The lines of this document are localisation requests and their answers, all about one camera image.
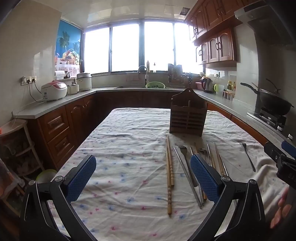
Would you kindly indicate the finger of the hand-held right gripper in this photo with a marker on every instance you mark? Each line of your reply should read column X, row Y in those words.
column 272, row 153
column 289, row 147

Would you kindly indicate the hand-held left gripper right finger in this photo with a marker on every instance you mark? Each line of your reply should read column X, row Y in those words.
column 205, row 178

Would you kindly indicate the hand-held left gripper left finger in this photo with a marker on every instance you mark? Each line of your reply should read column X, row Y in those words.
column 81, row 179

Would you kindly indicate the long wooden chopstick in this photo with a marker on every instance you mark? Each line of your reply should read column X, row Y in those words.
column 168, row 176

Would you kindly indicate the brown wooden utensil holder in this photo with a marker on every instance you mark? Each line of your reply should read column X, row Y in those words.
column 187, row 115

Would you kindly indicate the person's right hand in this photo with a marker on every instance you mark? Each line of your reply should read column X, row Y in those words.
column 280, row 208

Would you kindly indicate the dark metal spoon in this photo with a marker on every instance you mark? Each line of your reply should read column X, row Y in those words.
column 248, row 157

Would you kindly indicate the gas stove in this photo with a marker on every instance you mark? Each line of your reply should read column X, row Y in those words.
column 268, row 119

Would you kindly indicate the green plastic bowl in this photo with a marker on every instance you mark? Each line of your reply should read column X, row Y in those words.
column 46, row 176

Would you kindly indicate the metal fork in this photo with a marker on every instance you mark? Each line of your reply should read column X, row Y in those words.
column 182, row 150

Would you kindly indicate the black wok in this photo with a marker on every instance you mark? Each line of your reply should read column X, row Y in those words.
column 275, row 102

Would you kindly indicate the floral white tablecloth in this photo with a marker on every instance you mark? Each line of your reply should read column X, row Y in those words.
column 129, row 148

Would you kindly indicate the wooden lower cabinets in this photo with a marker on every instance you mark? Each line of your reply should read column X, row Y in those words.
column 69, row 120

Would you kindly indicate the wooden cabinets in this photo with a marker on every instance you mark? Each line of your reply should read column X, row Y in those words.
column 69, row 120
column 217, row 46

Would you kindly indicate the white plastic shelf rack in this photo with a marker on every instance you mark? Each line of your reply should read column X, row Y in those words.
column 20, row 148

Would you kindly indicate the spice jar set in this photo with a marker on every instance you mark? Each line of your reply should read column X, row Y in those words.
column 229, row 95

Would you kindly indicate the condiment bottles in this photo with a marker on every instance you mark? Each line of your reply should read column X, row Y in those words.
column 231, row 85

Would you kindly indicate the grey kitchen countertop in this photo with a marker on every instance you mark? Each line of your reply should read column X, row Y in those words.
column 34, row 109

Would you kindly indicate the small white cooking pot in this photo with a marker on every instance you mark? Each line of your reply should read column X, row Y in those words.
column 73, row 89

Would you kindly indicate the pink plastic basin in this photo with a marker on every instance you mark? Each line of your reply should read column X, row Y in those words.
column 198, row 85

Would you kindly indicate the white and pink rice cooker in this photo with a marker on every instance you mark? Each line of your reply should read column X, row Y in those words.
column 54, row 90

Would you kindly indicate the steel electric kettle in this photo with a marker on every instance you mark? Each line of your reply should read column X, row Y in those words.
column 207, row 85

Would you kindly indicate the large white electric cooker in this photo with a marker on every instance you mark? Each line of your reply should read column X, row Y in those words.
column 84, row 82

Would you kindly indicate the kitchen sink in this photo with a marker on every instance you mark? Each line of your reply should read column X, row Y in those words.
column 129, row 87

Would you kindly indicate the metal dish rack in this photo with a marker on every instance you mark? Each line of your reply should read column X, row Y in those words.
column 175, row 77

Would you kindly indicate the green colander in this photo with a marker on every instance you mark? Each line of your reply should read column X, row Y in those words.
column 155, row 85

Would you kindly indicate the wooden cutting board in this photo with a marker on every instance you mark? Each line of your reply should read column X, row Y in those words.
column 174, row 68

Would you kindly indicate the metal kitchen faucet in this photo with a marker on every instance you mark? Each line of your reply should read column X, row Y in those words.
column 146, row 76

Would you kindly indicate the wooden upper cabinets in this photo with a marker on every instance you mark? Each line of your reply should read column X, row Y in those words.
column 217, row 46

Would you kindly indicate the clear bottle with dark cap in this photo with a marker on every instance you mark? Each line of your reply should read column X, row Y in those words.
column 154, row 68

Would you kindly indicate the range hood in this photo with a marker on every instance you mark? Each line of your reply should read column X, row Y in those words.
column 266, row 20

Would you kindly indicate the large kitchen window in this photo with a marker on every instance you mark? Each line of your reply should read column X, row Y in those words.
column 127, row 46

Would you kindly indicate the ceiling vent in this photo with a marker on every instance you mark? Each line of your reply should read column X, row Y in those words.
column 184, row 11

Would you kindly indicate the wall power socket strip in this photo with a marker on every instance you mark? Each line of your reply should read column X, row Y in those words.
column 29, row 80

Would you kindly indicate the tropical fruit wall poster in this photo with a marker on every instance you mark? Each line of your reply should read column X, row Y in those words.
column 68, row 46

